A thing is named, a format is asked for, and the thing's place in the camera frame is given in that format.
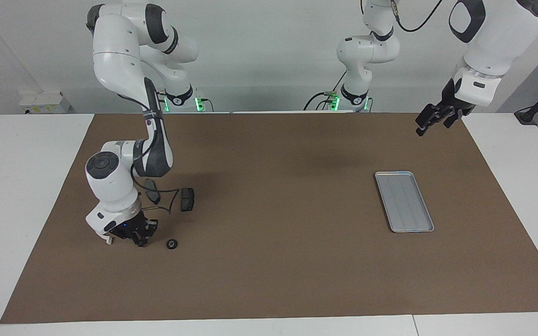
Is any silver metal tray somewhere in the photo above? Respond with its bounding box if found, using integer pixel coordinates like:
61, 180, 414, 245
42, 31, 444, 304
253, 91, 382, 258
375, 171, 435, 233

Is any curved dark brake pad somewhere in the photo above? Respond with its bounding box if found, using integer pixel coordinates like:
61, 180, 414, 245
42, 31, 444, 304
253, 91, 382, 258
146, 180, 161, 205

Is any rectangular dark brake pad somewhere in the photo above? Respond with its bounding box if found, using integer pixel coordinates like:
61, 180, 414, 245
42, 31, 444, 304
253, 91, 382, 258
181, 187, 196, 212

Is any brown table mat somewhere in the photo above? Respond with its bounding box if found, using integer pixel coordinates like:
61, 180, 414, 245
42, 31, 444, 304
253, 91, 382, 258
0, 112, 538, 324

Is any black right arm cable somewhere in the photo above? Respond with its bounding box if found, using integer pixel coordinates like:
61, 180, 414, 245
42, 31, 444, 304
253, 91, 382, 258
130, 140, 182, 216

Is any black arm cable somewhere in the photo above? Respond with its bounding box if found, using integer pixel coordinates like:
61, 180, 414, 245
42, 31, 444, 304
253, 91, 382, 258
130, 140, 182, 216
389, 0, 538, 77

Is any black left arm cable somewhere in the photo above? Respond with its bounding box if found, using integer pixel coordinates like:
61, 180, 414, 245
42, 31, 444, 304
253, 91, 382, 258
389, 0, 538, 77

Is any black left base cable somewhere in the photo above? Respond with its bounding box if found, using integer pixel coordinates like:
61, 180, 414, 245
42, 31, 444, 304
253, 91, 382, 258
304, 70, 347, 111

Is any white wall power box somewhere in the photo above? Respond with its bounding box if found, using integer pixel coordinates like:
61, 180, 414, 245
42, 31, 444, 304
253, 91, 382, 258
19, 91, 71, 114

